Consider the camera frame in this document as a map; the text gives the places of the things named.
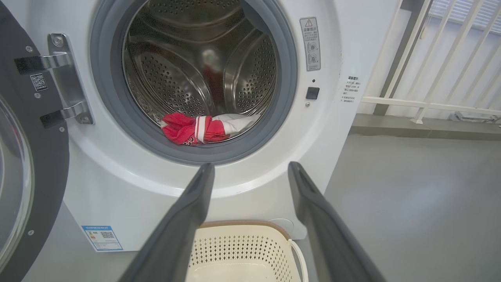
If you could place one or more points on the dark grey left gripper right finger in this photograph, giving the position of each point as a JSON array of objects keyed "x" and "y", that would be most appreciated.
[{"x": 328, "y": 235}]

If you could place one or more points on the black round washer door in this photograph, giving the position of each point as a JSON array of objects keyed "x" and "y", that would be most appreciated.
[{"x": 43, "y": 164}]

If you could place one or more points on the blue energy label sticker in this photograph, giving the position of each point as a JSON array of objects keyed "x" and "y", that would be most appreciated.
[{"x": 102, "y": 238}]

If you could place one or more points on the round white filter cover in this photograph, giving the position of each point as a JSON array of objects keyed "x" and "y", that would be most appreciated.
[{"x": 283, "y": 224}]

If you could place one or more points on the cream laundry basket brown rim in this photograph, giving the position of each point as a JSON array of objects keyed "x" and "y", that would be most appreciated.
[{"x": 242, "y": 250}]

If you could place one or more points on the black door latch socket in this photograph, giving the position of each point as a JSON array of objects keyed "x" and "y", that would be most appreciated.
[{"x": 312, "y": 93}]

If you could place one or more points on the chrome door hinge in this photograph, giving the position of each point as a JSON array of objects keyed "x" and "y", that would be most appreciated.
[{"x": 68, "y": 82}]

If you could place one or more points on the grey warning sticker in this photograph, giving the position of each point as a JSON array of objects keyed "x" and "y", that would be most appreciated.
[{"x": 310, "y": 43}]

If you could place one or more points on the perforated steel drum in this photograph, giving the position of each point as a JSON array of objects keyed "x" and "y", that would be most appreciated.
[{"x": 172, "y": 78}]

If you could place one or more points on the red and white garment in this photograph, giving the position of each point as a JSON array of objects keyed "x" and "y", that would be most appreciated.
[{"x": 184, "y": 127}]

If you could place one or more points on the white front-load washing machine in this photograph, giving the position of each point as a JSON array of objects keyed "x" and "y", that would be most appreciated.
[{"x": 340, "y": 47}]

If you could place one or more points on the small QR code sticker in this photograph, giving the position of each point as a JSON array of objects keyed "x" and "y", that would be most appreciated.
[{"x": 39, "y": 82}]

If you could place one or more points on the small printed text label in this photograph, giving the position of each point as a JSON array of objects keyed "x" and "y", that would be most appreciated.
[{"x": 349, "y": 90}]

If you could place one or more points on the white metal railing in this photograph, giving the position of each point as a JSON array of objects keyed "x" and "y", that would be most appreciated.
[{"x": 391, "y": 102}]

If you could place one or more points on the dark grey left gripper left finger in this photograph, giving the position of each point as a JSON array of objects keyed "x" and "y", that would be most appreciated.
[{"x": 176, "y": 235}]

